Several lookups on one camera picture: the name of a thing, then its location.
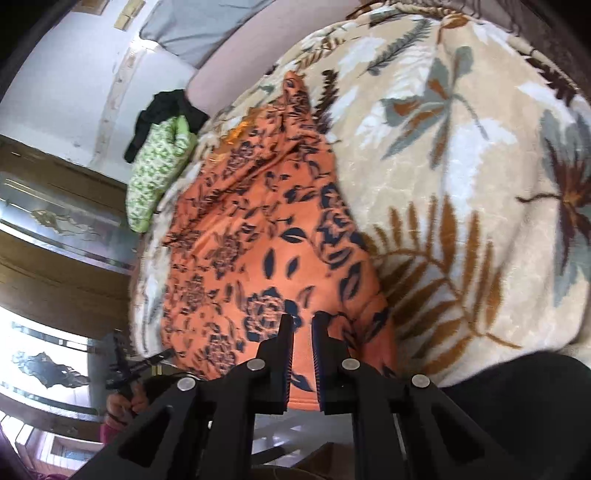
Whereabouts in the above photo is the orange floral garment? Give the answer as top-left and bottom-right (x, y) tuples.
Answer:
(159, 69), (399, 412)

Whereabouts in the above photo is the person's left hand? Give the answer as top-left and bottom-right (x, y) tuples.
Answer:
(105, 382), (149, 428)

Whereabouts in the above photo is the pink cushion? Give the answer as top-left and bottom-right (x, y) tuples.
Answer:
(187, 0), (370, 117)

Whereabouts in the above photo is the wall picture frame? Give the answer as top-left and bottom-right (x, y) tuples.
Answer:
(75, 0), (116, 14)

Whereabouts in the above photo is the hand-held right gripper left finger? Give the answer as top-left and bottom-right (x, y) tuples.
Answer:
(69, 314), (294, 480)

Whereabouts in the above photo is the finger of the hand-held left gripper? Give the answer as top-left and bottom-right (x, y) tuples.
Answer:
(139, 349), (175, 371)

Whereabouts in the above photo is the black cloth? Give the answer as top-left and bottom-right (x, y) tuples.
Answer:
(123, 90), (211, 163)

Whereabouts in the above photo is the green patterned cloth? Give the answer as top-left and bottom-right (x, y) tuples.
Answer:
(126, 114), (197, 234)

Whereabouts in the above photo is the dark clothing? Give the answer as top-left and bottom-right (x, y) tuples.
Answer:
(436, 350), (591, 480)

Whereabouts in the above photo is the beige leaf print blanket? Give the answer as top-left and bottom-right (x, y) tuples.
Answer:
(127, 0), (591, 389)

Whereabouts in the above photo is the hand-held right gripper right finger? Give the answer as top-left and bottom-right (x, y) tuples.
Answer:
(312, 311), (529, 480)

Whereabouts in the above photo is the person's left forearm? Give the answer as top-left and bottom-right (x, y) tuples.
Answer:
(99, 415), (124, 448)

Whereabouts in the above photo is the grey pillow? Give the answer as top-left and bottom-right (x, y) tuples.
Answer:
(139, 0), (279, 70)

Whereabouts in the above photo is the wooden door leaf, gold ornament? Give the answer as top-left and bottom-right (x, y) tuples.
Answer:
(0, 134), (139, 319)

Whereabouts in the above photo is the wooden door leaf, dark ornament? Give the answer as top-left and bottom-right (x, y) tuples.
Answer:
(0, 305), (134, 462)

